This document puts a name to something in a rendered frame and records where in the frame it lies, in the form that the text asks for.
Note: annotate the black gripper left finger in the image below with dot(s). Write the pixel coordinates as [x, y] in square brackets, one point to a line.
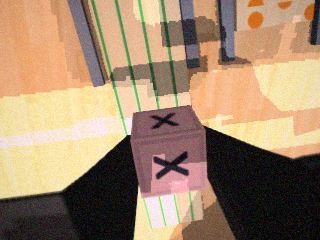
[100, 205]

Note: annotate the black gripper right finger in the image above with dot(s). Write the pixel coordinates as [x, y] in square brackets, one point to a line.
[263, 195]

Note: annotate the white strip with orange dots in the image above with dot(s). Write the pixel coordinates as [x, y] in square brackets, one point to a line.
[250, 14]

